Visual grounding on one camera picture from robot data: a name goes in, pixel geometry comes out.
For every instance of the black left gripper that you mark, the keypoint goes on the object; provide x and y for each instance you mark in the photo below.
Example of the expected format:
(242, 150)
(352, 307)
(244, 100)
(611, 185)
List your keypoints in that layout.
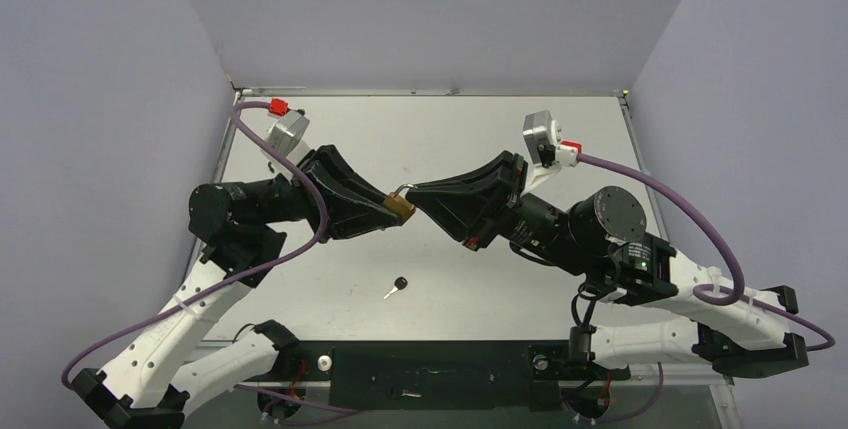
(354, 207)

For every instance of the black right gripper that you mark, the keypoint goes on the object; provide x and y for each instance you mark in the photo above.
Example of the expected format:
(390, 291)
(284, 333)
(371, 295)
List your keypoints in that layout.
(506, 199)

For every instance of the small brass padlock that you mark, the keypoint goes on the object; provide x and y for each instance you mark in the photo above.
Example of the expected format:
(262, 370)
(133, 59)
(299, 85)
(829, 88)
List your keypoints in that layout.
(397, 204)

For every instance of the black-headed key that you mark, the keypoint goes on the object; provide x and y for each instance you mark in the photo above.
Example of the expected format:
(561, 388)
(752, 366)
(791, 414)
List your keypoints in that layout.
(400, 283)

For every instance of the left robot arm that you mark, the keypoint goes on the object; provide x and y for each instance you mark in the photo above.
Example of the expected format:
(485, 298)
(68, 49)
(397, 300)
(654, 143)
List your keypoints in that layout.
(153, 382)

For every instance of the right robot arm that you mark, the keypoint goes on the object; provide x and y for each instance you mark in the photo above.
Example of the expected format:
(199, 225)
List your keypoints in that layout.
(603, 240)

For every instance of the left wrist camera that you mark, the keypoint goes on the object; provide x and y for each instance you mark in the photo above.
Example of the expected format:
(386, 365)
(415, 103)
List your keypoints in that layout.
(285, 134)

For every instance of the aluminium table edge rail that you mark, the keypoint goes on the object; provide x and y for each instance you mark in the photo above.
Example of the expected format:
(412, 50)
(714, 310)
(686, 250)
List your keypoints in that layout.
(284, 92)

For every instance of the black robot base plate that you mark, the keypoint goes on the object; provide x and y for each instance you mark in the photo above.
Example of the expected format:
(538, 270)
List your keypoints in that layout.
(450, 375)

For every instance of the key on base plate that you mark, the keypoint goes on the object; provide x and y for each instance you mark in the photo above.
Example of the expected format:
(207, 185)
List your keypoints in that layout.
(397, 393)

